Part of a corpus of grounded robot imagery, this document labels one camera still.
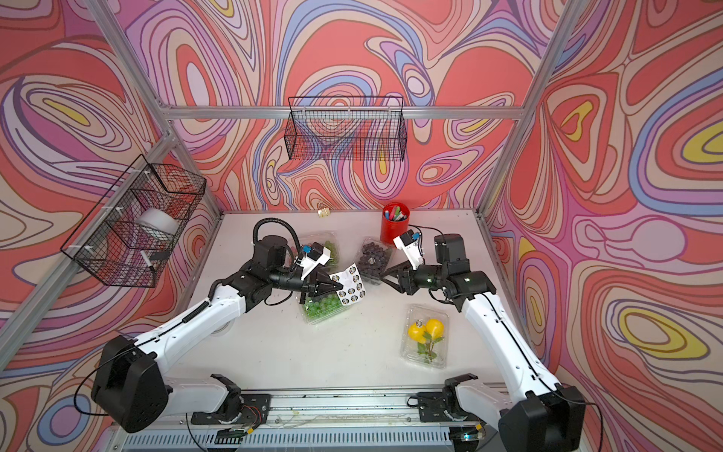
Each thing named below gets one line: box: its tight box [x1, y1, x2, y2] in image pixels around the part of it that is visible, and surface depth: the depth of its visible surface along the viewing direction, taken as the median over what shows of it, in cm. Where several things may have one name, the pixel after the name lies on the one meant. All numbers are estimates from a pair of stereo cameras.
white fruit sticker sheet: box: [329, 262, 368, 307], surface depth 72 cm
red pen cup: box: [380, 201, 411, 244], surface depth 106 cm
